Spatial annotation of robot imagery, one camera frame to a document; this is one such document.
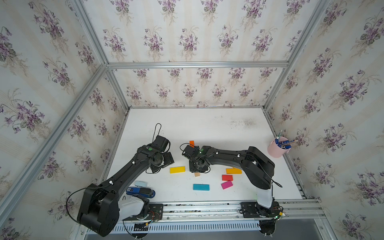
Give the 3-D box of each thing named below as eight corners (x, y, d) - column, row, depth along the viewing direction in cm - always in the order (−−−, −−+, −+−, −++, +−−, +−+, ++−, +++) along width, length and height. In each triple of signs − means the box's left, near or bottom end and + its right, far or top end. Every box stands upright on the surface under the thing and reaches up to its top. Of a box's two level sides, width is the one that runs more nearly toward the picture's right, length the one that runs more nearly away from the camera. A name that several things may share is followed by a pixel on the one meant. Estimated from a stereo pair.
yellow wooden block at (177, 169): (170, 173, 88) (169, 172, 86) (170, 169, 90) (169, 167, 88) (185, 172, 89) (185, 170, 87) (185, 167, 91) (185, 166, 89)
